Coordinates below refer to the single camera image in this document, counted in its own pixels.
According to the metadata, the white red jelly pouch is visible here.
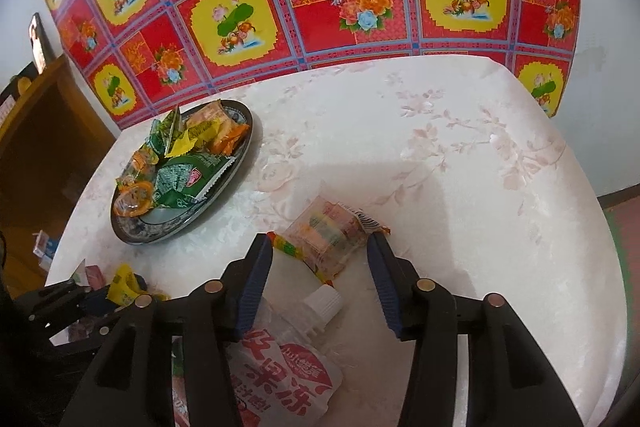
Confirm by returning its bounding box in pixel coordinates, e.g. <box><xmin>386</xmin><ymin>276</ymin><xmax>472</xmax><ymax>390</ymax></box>
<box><xmin>171</xmin><ymin>283</ymin><xmax>345</xmax><ymax>427</ymax></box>

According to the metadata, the clear colourful candy pack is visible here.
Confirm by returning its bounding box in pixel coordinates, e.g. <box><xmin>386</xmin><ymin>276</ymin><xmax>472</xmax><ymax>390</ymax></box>
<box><xmin>267</xmin><ymin>196</ymin><xmax>390</xmax><ymax>285</ymax></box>

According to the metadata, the blue white small box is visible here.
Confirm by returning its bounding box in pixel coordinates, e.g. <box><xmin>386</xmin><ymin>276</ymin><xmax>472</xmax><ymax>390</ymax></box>
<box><xmin>32</xmin><ymin>230</ymin><xmax>58</xmax><ymax>272</ymax></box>

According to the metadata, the yellow packet on table edge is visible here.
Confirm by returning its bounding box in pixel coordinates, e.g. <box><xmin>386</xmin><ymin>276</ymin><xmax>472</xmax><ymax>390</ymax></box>
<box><xmin>106</xmin><ymin>263</ymin><xmax>169</xmax><ymax>308</ymax></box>

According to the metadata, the orange jelly cup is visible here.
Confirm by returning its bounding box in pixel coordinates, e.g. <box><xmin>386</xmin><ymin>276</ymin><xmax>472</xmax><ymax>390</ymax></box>
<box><xmin>113</xmin><ymin>181</ymin><xmax>153</xmax><ymax>218</ymax></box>

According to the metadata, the dark patterned serving plate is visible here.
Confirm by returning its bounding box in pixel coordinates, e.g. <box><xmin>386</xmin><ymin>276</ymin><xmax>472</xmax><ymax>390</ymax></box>
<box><xmin>111</xmin><ymin>100</ymin><xmax>257</xmax><ymax>246</ymax></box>

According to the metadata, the brown wooden cabinet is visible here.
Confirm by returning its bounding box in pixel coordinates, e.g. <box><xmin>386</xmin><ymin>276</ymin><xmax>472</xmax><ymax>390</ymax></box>
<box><xmin>1</xmin><ymin>55</ymin><xmax>115</xmax><ymax>297</ymax></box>

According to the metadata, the green snack packet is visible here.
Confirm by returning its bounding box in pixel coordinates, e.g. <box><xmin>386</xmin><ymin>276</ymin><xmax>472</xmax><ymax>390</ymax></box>
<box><xmin>152</xmin><ymin>152</ymin><xmax>235</xmax><ymax>208</ymax></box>

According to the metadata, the white floral tablecloth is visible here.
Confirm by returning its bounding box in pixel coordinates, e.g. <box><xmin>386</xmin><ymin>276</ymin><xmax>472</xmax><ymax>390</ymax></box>
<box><xmin>48</xmin><ymin>55</ymin><xmax>627</xmax><ymax>426</ymax></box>

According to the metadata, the yellow snack packet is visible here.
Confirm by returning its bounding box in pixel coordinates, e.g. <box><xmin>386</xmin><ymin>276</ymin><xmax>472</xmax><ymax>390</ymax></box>
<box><xmin>166</xmin><ymin>119</ymin><xmax>221</xmax><ymax>158</ymax></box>

